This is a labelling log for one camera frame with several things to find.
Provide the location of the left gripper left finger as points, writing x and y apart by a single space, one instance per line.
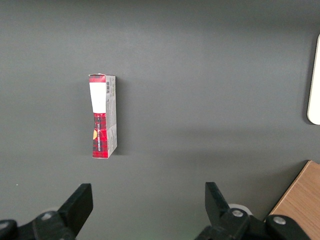
75 212

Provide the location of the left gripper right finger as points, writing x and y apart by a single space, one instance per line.
220 220

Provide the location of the wooden drawer cabinet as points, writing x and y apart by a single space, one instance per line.
302 190

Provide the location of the red and grey carton box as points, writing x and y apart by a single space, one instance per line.
100 100

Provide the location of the beige plastic tray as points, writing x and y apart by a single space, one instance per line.
315 87

